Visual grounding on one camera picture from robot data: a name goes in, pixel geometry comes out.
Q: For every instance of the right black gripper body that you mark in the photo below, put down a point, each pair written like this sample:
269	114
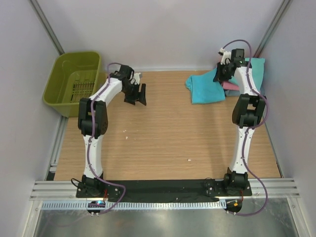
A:
222	73

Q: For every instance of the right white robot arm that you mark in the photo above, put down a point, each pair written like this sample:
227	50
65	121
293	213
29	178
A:
247	115

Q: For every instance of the blue t shirt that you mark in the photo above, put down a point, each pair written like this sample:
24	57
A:
203	89

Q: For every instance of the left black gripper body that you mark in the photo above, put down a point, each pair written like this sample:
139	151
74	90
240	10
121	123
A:
135	93

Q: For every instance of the folded pink t shirt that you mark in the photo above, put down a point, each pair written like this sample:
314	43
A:
230	86

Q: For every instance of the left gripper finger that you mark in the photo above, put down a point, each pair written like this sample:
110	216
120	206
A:
130	101
142	95

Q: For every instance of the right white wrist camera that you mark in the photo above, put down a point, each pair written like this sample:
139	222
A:
225	56

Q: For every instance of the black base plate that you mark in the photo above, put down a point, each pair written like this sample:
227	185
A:
160	191

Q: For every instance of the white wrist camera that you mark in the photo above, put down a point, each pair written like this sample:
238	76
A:
136	79
225	56

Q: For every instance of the green plastic bin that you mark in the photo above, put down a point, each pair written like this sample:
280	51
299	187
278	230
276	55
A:
74	76

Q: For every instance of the aluminium frame rail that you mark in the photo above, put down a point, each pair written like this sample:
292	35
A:
271	187

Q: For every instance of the slotted cable duct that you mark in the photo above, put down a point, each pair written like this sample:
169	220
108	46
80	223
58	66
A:
98	205

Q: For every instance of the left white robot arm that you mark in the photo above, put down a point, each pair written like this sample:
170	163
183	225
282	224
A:
93	124

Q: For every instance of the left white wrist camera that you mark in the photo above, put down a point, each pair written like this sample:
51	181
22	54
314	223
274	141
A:
136	79

